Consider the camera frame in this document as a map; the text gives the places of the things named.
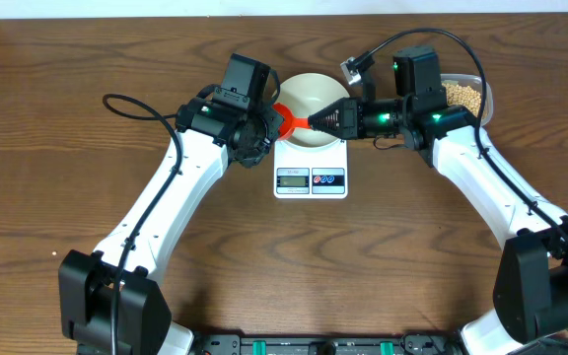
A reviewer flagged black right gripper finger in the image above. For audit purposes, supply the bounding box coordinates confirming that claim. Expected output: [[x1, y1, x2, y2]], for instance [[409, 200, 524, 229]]
[[308, 98, 346, 120], [308, 117, 342, 136]]

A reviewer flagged red plastic measuring scoop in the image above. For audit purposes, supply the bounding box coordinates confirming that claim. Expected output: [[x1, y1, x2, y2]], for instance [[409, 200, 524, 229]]
[[273, 103, 312, 141]]

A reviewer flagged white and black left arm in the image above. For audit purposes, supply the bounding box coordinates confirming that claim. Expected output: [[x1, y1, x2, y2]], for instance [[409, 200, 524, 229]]
[[58, 85, 283, 354]]

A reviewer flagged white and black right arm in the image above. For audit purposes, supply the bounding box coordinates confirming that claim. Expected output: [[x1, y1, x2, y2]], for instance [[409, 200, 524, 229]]
[[309, 46, 568, 354]]

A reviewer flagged white ceramic bowl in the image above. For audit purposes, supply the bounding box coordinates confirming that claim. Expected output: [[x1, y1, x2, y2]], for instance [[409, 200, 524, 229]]
[[278, 73, 349, 148]]

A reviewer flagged white digital kitchen scale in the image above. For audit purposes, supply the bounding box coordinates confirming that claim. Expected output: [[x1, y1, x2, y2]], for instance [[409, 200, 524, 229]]
[[273, 140, 349, 199]]

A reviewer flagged clear plastic container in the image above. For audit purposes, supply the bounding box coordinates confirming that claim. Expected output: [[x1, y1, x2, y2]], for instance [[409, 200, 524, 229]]
[[441, 74, 494, 126]]

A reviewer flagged pile of soybeans in container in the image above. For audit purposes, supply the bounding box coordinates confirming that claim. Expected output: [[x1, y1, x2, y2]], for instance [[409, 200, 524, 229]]
[[442, 82, 482, 116]]

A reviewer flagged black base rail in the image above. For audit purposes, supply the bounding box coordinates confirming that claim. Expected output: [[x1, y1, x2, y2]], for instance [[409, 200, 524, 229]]
[[188, 334, 464, 355]]

